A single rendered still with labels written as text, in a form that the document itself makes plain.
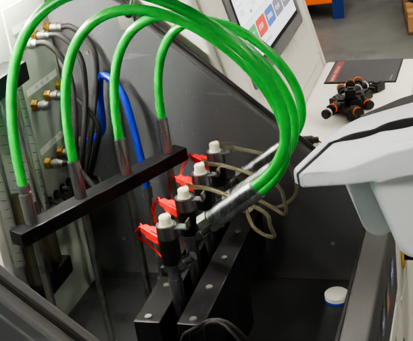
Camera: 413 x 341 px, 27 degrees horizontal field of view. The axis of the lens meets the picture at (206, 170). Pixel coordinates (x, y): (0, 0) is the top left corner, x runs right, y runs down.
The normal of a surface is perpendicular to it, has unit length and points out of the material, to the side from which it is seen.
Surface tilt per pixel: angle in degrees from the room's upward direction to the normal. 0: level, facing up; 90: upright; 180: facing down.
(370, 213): 86
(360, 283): 0
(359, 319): 0
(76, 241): 90
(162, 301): 0
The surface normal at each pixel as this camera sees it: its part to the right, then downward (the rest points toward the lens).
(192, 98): -0.28, 0.43
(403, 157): -0.08, 0.30
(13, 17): 0.95, 0.00
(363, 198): 0.36, 0.27
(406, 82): -0.13, -0.91
